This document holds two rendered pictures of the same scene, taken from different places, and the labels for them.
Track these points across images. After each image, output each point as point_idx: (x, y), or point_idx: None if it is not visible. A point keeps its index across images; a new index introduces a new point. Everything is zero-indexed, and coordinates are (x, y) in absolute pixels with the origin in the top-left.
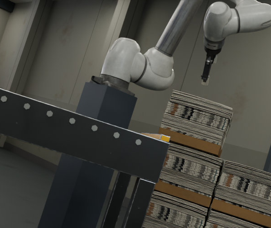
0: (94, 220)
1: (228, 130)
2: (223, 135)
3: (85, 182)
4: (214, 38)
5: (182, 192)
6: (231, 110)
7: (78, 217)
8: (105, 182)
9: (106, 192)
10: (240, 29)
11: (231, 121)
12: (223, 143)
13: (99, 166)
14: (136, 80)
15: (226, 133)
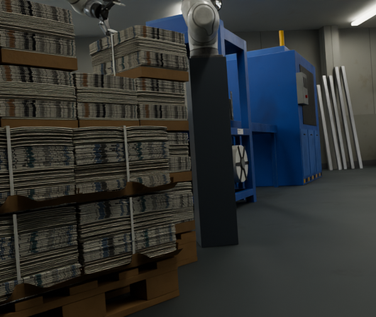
0: (196, 180)
1: (136, 41)
2: (95, 70)
3: (191, 148)
4: (85, 16)
5: None
6: (89, 46)
7: (193, 179)
8: (193, 144)
9: (195, 153)
10: (68, 2)
11: (136, 29)
12: (113, 69)
13: (191, 132)
14: (195, 41)
15: (112, 58)
